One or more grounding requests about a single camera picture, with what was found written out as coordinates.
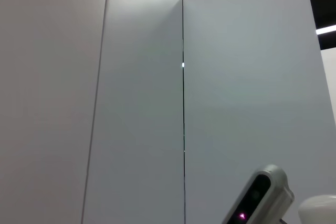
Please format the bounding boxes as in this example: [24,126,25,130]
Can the silver right wrist depth camera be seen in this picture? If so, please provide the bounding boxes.
[220,163,295,224]

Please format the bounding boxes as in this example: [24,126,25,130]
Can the ceiling light strip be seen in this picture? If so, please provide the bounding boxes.
[316,24,336,36]

